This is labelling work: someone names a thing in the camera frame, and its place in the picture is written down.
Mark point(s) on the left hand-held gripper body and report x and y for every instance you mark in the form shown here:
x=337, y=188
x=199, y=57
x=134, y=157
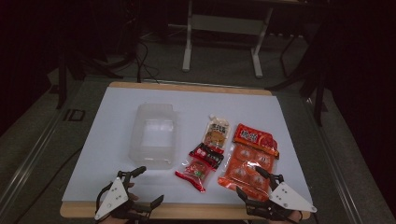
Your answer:
x=113, y=197

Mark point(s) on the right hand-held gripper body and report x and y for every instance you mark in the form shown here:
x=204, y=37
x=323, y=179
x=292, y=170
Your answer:
x=289, y=197

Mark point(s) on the orange snack bag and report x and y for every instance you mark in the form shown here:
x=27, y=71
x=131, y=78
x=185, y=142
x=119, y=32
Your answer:
x=249, y=155

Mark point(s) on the clear plastic container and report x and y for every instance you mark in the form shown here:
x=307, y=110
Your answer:
x=152, y=137

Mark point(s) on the red and black snack packet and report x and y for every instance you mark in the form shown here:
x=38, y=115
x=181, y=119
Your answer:
x=199, y=169

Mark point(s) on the beige sauce pouch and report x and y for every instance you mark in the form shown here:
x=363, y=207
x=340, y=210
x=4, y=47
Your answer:
x=216, y=132

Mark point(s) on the person's left hand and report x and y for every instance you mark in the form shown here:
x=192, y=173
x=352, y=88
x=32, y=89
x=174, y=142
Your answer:
x=133, y=196

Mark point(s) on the person's right hand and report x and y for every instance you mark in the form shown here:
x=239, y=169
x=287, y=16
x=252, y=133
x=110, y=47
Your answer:
x=294, y=219

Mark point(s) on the white table mat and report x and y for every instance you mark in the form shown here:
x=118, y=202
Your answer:
x=102, y=149

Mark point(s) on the black metal stand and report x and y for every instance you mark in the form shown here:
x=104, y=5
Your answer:
x=317, y=93
x=61, y=84

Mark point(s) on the aluminium rail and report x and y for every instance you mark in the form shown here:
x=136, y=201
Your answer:
x=336, y=161
x=28, y=161

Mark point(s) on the white metal stand frame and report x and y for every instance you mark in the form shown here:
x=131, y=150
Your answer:
x=227, y=25

